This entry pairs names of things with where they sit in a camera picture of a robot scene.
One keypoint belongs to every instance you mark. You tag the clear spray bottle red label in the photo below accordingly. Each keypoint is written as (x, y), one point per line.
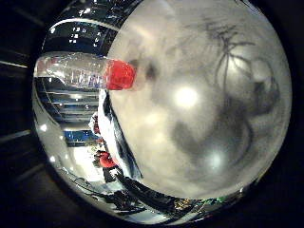
(118, 74)

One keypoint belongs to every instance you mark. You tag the red white object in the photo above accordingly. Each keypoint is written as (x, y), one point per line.
(96, 125)

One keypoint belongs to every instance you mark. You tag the person in red top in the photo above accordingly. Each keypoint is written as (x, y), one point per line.
(107, 160)

